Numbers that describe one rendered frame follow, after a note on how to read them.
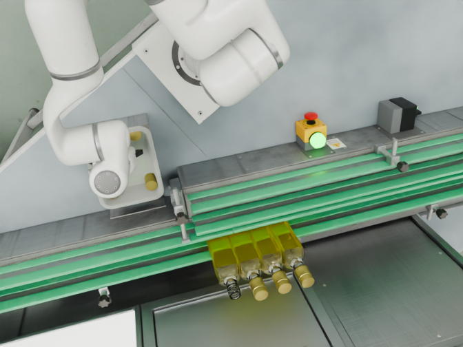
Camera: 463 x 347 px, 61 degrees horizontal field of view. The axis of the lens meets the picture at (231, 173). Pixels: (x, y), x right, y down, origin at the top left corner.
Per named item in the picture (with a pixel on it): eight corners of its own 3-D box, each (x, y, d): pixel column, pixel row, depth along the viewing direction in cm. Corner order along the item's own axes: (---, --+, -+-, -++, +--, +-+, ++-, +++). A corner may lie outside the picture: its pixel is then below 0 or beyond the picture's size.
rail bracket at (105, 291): (103, 283, 115) (101, 319, 104) (96, 266, 112) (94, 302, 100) (116, 279, 116) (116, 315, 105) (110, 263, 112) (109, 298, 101)
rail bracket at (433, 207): (407, 206, 131) (435, 231, 120) (410, 189, 127) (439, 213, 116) (418, 204, 132) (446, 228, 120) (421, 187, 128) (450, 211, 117)
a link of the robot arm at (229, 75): (182, 64, 81) (195, 80, 67) (232, 22, 80) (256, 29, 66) (210, 99, 85) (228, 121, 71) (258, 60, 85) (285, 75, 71)
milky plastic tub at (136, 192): (103, 194, 115) (103, 211, 107) (80, 124, 103) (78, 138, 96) (162, 182, 117) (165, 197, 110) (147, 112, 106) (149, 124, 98)
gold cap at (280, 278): (271, 282, 97) (278, 295, 93) (271, 271, 95) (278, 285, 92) (285, 279, 98) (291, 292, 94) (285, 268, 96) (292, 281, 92)
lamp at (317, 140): (309, 146, 115) (313, 151, 113) (309, 133, 113) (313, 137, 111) (322, 144, 116) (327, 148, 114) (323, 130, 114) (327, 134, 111)
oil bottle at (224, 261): (204, 237, 116) (220, 291, 98) (202, 222, 113) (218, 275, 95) (222, 233, 117) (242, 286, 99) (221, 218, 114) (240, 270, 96)
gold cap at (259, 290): (249, 289, 96) (255, 303, 93) (248, 279, 94) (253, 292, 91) (263, 285, 97) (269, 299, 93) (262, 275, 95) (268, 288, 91)
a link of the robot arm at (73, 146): (98, 47, 69) (125, 139, 84) (22, 58, 67) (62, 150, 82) (100, 71, 63) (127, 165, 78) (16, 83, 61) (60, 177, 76)
